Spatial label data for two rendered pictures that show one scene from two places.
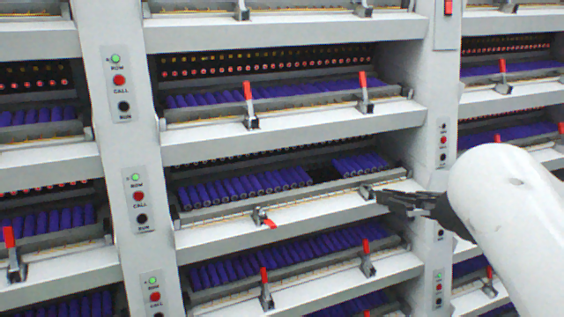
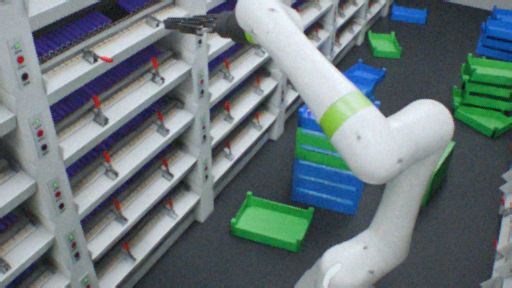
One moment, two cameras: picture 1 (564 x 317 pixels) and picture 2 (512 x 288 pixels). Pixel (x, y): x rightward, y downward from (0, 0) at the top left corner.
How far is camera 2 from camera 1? 0.65 m
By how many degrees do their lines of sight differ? 41
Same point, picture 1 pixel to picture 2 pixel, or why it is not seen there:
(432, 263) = (196, 65)
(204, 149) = (54, 13)
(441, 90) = not seen: outside the picture
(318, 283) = (128, 99)
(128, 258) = (19, 109)
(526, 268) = (282, 46)
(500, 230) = (268, 33)
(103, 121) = not seen: outside the picture
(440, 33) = not seen: outside the picture
